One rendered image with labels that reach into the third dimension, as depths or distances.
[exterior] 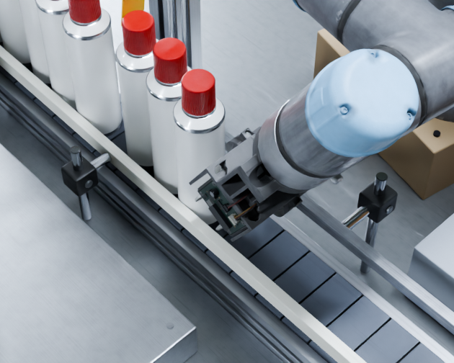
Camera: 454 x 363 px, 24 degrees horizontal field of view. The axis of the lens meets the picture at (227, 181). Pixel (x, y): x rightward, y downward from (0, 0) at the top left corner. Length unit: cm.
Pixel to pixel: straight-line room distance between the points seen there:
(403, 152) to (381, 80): 45
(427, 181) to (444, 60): 39
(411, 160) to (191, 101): 33
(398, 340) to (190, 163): 28
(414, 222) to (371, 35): 40
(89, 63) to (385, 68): 44
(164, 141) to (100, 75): 12
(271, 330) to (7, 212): 32
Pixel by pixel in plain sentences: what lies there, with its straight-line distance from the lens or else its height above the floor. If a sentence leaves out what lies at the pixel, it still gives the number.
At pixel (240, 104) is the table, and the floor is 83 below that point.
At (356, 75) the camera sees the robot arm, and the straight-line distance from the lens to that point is 78.
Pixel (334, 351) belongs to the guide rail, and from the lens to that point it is 103.
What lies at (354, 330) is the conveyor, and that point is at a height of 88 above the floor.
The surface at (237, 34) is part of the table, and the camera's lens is 142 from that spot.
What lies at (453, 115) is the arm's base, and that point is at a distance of 122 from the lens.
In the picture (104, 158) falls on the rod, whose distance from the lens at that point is 118.
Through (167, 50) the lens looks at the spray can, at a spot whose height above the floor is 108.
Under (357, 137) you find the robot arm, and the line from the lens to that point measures 78.
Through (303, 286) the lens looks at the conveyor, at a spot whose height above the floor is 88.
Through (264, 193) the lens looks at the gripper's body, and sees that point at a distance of 90.
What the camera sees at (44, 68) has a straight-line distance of 128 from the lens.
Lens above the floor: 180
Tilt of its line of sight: 51 degrees down
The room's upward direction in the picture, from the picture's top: straight up
